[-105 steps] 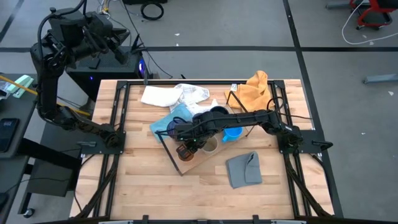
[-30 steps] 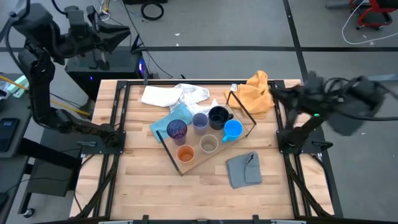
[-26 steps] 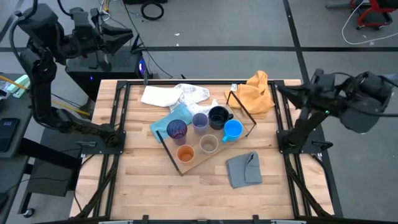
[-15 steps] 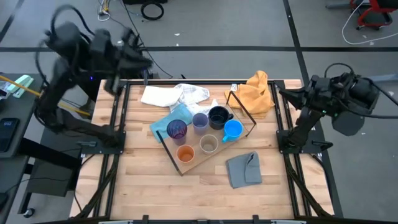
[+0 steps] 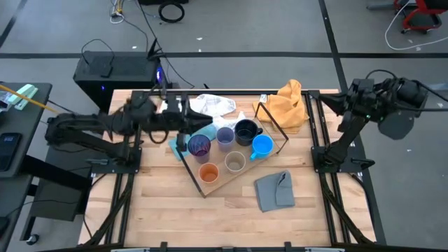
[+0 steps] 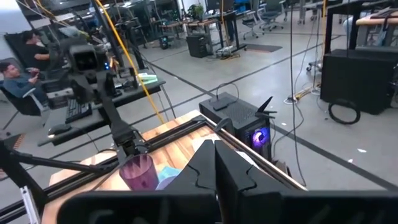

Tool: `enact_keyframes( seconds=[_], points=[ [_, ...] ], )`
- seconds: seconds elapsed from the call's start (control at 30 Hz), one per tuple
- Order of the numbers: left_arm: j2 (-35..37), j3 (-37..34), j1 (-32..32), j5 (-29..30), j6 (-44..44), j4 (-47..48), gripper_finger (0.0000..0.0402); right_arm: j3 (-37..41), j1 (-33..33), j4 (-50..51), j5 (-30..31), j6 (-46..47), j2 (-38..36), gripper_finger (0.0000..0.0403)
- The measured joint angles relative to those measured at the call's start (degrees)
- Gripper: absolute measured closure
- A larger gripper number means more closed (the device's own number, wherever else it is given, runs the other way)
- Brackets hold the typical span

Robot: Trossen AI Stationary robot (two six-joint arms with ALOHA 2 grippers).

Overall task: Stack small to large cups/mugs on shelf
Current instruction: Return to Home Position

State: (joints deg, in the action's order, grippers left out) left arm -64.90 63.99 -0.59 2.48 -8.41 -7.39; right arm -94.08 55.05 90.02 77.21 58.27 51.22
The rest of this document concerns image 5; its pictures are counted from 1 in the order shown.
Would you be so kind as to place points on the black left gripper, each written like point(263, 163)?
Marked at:
point(175, 119)

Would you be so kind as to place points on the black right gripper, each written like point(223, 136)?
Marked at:
point(360, 99)

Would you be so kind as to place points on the purple faceted plastic tumbler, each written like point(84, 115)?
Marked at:
point(199, 147)

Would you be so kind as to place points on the lavender cup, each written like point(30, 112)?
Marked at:
point(225, 138)

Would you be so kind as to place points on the black speckled mug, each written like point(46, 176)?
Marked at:
point(246, 132)

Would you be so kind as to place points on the peach orange cup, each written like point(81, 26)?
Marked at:
point(209, 173)

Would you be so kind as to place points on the beige ribbed cup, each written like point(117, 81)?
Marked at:
point(235, 162)

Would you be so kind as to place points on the blue plastic mug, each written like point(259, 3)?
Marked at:
point(262, 145)

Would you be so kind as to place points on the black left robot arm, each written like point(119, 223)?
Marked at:
point(87, 133)

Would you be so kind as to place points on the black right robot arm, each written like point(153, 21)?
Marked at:
point(350, 140)

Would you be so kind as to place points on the teal cloth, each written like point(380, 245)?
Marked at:
point(210, 132)

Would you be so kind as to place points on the white cloth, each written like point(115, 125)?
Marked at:
point(213, 105)

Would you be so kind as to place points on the orange cloth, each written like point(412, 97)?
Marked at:
point(287, 105)

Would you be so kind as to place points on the white cloth tag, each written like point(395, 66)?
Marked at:
point(263, 98)

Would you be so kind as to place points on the black wifi antenna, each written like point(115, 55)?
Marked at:
point(153, 49)

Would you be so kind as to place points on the black computer tower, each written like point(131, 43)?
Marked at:
point(122, 70)

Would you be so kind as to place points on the grey folded cloth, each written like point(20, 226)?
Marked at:
point(273, 192)

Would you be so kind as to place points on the black stand with caster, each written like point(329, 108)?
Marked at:
point(56, 199)

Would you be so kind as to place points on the yellow rod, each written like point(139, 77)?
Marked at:
point(35, 102)

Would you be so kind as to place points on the black side desk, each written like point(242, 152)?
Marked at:
point(28, 122)

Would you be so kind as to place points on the mint green stapler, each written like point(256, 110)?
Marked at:
point(22, 94)

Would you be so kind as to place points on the black smartphone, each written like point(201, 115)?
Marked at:
point(8, 150)

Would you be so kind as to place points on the wooden shelf black metal frame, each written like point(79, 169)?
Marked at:
point(224, 178)

